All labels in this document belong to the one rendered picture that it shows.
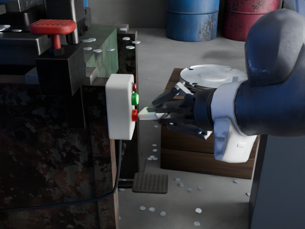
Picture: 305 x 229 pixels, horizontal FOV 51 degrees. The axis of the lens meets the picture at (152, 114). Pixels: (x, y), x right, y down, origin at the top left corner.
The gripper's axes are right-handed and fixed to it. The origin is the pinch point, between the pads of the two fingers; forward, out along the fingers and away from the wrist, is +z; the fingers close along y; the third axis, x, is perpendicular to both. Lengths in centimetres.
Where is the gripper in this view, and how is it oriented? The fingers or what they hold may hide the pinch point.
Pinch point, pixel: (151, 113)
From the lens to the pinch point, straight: 70.4
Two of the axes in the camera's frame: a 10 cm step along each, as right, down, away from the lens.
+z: -6.1, 0.3, 7.9
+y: -5.0, -7.9, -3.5
